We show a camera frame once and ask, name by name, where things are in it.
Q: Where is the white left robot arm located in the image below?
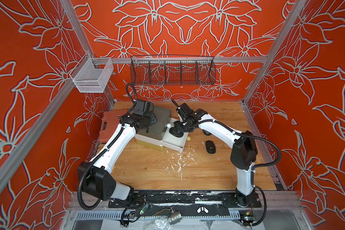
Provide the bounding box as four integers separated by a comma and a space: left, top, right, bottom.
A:
77, 83, 157, 210

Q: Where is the white mesh wall basket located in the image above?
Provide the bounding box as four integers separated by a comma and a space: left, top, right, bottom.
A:
70, 52, 114, 93

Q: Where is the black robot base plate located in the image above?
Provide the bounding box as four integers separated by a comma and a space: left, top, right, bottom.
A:
108, 190, 267, 222

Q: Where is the grey black computer mouse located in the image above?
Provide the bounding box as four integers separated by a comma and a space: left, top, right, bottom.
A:
203, 130, 211, 136

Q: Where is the black wire wall basket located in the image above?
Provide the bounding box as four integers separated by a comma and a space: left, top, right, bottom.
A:
130, 55, 217, 86

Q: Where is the white drawer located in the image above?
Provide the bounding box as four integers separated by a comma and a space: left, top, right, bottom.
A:
159, 118, 188, 153

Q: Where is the red plastic tool case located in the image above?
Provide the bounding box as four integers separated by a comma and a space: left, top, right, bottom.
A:
98, 109, 127, 144

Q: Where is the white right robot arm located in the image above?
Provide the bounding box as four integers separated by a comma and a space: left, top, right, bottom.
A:
169, 100, 282, 207

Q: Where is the metal cylindrical fitting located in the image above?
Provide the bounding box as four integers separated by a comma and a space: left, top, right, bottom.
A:
168, 211, 182, 225

